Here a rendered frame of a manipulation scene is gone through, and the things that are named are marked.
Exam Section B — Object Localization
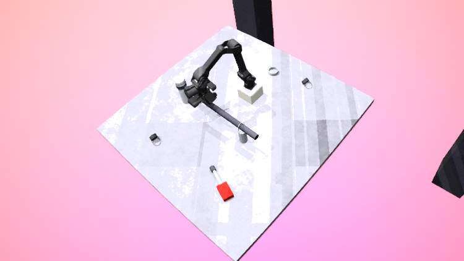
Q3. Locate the white post with cap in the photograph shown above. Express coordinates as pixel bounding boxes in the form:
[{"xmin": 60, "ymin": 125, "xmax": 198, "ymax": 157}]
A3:
[{"xmin": 174, "ymin": 75, "xmax": 189, "ymax": 104}]

